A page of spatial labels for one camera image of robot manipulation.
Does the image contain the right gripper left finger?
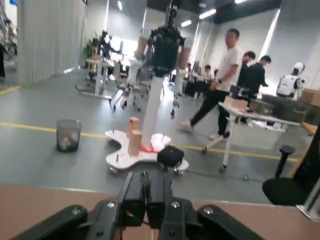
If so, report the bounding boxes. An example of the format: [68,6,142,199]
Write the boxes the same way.
[9,171,149,240]

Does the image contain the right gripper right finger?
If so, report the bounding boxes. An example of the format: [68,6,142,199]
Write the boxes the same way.
[146,171,261,240]

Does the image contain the black box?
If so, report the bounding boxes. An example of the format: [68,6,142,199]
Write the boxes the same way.
[156,146,185,168]

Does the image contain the wooden block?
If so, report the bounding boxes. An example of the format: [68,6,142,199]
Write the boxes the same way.
[128,116,141,141]
[127,130,143,156]

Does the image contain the mesh waste bin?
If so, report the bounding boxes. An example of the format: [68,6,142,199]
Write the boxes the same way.
[55,119,84,153]

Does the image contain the cardboard box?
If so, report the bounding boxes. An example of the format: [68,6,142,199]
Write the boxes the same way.
[223,96,249,111]

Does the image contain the white desk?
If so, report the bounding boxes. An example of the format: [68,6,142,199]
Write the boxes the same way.
[74,58,119,101]

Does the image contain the white work table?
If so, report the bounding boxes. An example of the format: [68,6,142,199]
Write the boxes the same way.
[217,101,302,174]

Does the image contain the black office chair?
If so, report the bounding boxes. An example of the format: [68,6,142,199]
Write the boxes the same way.
[261,144,320,207]

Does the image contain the person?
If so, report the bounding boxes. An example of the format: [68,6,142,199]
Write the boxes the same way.
[237,50,257,101]
[178,27,245,141]
[247,55,272,101]
[202,64,214,79]

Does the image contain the black humanoid robot on stand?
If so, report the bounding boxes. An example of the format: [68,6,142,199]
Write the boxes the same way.
[104,0,194,177]

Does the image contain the green plant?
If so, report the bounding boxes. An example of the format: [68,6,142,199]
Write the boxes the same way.
[83,31,100,69]

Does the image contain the white humanoid robot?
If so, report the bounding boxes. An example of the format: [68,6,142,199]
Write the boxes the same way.
[276,61,306,99]

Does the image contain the grey curtain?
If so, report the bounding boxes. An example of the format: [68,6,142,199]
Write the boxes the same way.
[16,0,88,87]

